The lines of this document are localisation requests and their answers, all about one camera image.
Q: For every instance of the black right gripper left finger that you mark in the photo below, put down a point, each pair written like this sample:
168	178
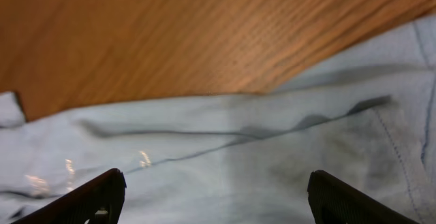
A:
98	201

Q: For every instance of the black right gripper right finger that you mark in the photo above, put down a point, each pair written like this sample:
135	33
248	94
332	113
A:
332	201

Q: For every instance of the light blue printed t-shirt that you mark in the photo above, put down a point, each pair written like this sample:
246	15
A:
365	115

